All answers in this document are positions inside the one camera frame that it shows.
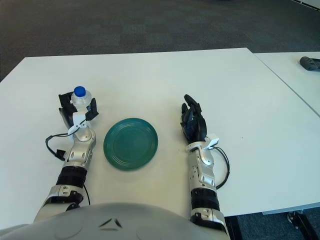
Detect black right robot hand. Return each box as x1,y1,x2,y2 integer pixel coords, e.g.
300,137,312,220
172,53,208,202
180,94,208,145

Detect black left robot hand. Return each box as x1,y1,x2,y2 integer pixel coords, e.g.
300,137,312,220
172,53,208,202
58,91,100,131

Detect clear bottle with blue cap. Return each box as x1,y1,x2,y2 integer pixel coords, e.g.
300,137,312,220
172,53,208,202
70,86,94,115

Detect round green plate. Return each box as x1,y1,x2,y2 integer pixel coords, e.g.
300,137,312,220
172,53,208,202
103,117,159,172

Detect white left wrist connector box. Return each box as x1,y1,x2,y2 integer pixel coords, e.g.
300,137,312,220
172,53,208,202
67,112,88,137

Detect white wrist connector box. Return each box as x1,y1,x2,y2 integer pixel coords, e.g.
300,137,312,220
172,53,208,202
204,134,220,150
67,112,88,137

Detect white right wrist connector box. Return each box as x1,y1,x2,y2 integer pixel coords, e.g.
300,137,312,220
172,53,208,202
204,134,220,150

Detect white neighbouring table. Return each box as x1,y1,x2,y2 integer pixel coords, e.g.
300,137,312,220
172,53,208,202
253,51,320,116

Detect black table leg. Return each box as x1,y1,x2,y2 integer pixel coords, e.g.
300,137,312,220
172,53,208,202
226,216,245,240

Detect grey robot torso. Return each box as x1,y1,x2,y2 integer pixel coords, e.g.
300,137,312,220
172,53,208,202
0,202,227,240

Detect black handheld controller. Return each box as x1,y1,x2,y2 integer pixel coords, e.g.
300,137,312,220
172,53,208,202
299,56,320,71

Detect black table foot with caster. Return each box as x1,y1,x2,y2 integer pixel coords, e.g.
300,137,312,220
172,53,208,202
287,211,318,240

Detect white furniture edge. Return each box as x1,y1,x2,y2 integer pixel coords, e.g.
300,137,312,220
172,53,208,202
292,0,320,7

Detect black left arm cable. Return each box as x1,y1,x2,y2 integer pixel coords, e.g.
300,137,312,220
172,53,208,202
45,132,73,162

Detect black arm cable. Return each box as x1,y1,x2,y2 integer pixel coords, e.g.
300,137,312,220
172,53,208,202
214,146,231,191
45,132,73,162

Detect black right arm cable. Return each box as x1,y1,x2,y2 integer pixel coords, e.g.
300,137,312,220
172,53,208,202
214,146,231,191

